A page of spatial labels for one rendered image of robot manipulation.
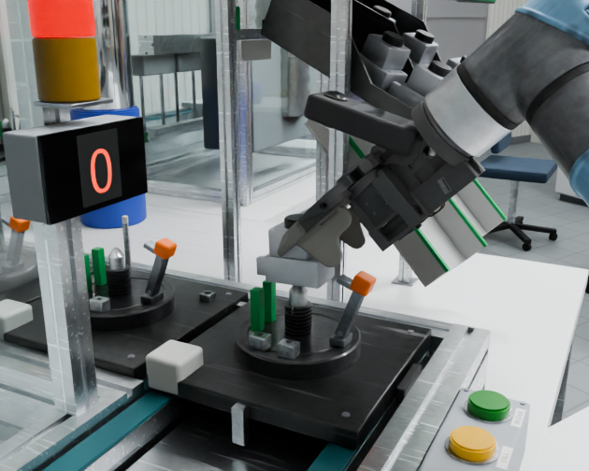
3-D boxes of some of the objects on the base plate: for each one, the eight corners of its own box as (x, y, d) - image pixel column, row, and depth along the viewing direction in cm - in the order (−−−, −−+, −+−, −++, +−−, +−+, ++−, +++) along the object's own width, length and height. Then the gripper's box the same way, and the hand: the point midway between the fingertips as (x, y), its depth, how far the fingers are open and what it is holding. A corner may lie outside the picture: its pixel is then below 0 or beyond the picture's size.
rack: (418, 279, 127) (447, -213, 103) (341, 363, 96) (358, -314, 72) (316, 263, 136) (322, -194, 112) (217, 334, 105) (193, -277, 81)
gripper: (468, 184, 57) (303, 314, 68) (496, 160, 67) (349, 277, 78) (403, 106, 57) (250, 247, 68) (440, 93, 67) (302, 219, 78)
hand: (294, 235), depth 73 cm, fingers closed on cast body, 4 cm apart
